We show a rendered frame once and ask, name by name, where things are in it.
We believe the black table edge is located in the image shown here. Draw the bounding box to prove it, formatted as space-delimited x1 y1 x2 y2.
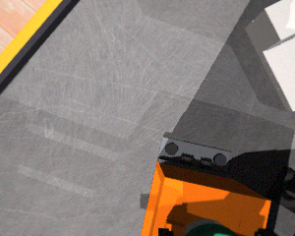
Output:
0 0 80 94

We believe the white tray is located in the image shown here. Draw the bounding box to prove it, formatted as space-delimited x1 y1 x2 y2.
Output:
245 0 295 112

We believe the orange tube holder plate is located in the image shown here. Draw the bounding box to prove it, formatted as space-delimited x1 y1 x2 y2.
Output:
141 161 271 236

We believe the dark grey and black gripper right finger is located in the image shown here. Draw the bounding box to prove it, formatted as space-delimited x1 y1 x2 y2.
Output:
254 228 278 236

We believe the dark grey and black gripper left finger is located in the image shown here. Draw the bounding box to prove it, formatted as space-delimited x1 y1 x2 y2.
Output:
158 228 174 236

